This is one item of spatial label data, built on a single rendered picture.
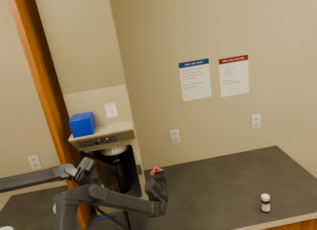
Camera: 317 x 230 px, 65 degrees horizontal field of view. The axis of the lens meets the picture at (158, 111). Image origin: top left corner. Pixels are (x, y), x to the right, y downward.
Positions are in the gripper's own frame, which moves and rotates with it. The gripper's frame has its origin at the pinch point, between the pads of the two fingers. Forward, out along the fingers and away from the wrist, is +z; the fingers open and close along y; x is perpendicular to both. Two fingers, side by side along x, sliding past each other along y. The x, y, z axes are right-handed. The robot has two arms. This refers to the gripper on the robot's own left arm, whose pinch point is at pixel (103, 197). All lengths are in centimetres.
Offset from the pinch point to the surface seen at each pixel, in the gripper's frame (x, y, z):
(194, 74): -1, -100, 4
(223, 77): 12, -111, 16
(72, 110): -18.9, -24.6, -35.2
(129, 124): 2.9, -34.8, -17.1
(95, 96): -10, -36, -35
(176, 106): -13, -80, 18
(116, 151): -9.9, -24.2, -2.7
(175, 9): -5, -114, -38
